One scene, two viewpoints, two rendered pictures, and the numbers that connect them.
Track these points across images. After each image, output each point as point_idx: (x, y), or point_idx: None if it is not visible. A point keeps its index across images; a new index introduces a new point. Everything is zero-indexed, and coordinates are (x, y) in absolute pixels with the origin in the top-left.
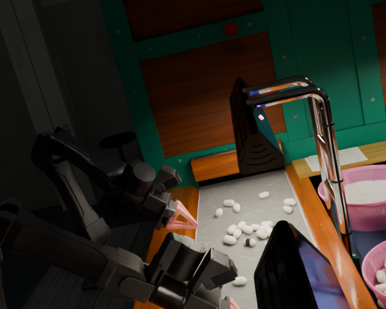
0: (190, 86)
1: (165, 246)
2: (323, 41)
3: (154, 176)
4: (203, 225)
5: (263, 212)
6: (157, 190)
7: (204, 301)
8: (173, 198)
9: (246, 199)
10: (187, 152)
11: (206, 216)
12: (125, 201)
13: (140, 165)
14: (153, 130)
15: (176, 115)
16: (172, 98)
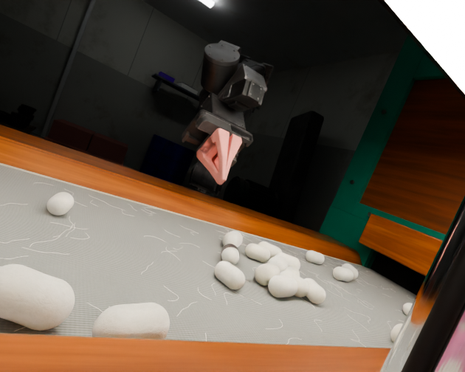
0: (458, 128)
1: None
2: None
3: (222, 60)
4: (275, 245)
5: (362, 305)
6: (235, 112)
7: None
8: (316, 234)
9: (383, 297)
10: (387, 212)
11: (302, 253)
12: (199, 98)
13: (229, 48)
14: (369, 163)
15: (409, 159)
16: (421, 136)
